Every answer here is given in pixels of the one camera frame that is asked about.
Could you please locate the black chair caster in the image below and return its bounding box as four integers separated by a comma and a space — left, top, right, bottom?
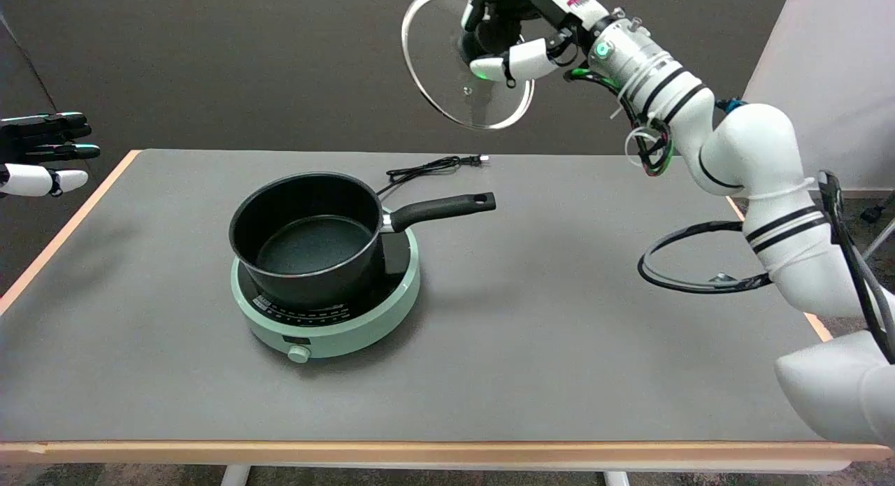
860, 192, 895, 224

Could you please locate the black soup pot with handle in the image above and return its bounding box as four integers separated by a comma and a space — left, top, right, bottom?
229, 172, 497, 310

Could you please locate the mint green induction cooker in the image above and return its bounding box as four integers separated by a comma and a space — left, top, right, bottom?
231, 227, 422, 364

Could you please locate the black power cord with plug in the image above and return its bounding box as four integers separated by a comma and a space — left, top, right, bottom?
375, 155, 489, 196

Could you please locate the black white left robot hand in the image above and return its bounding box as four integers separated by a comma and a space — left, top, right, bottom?
0, 112, 101, 198

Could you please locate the white partition panel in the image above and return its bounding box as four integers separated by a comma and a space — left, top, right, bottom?
741, 0, 895, 191

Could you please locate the wrist cable bundle green red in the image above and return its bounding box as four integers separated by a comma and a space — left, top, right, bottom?
563, 66, 675, 178

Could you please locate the grey metal stand leg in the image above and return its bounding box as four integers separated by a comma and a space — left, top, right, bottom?
864, 219, 895, 259

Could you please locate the black grey arm cable loop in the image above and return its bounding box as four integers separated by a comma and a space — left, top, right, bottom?
638, 170, 895, 364

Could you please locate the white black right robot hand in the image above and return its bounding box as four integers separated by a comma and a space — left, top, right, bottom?
461, 0, 610, 83

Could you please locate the glass pot lid black knob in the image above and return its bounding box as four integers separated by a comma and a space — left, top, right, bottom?
401, 0, 536, 130

